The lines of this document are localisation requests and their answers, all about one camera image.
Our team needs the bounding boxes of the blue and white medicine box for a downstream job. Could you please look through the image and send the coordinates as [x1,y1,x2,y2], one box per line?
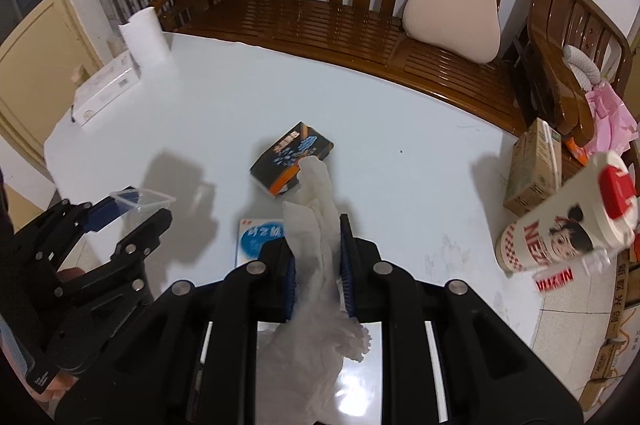
[235,218,291,268]

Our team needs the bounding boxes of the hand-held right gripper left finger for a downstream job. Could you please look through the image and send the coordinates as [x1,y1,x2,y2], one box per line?
[55,239,301,425]

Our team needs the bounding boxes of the white paper towel roll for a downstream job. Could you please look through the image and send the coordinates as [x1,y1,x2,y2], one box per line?
[118,6,171,68]

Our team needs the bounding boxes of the orange packet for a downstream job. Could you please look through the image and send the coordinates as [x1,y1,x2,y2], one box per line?
[566,136,590,165]

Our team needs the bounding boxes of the white tissue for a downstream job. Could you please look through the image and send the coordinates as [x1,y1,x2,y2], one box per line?
[257,156,371,425]

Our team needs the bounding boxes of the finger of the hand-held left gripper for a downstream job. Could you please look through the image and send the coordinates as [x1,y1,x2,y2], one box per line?
[52,208,174,307]
[12,189,145,258]

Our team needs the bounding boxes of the beige cushion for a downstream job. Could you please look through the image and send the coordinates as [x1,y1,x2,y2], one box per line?
[402,0,502,65]

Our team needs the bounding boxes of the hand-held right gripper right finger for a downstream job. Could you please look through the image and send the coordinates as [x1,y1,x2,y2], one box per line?
[339,214,585,425]

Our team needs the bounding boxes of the brown wooden bench sofa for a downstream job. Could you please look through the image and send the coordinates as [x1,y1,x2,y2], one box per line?
[150,0,553,137]

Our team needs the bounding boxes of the dark box with orange edge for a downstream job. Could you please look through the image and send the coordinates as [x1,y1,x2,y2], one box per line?
[250,121,335,198]

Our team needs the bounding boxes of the cardboard box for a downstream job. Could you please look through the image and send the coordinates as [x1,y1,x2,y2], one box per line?
[604,252,640,343]
[582,339,633,398]

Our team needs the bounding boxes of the person's left hand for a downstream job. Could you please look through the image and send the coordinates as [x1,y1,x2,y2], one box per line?
[56,266,87,287]

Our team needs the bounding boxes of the brown wooden armchair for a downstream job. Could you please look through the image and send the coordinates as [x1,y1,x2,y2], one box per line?
[525,0,632,156]

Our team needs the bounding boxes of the cream window door frame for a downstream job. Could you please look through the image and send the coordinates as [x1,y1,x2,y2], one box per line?
[0,0,168,146]

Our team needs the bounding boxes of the pink cloth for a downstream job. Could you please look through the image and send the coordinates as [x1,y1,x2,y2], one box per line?
[585,82,637,153]

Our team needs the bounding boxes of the grey fabric roll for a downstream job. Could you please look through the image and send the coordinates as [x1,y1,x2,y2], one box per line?
[562,44,603,83]

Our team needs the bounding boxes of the brown drink carton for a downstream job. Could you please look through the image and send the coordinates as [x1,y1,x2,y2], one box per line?
[503,119,563,217]

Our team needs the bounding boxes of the tall cartoon cup red lid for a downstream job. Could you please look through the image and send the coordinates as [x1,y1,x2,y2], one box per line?
[495,150,640,293]

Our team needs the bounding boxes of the clear plastic wrapper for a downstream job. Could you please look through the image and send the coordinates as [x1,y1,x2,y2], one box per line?
[111,188,177,211]

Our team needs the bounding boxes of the long white box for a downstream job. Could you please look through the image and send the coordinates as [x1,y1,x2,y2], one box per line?
[70,50,143,126]

